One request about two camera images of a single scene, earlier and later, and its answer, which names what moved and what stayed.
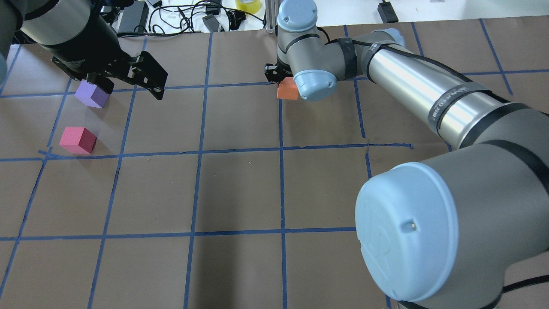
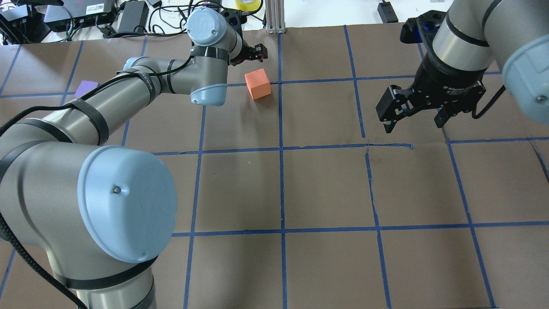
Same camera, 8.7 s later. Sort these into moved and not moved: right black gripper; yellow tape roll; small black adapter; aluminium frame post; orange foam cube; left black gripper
Moved: orange foam cube; left black gripper; right black gripper
Not moved: aluminium frame post; yellow tape roll; small black adapter
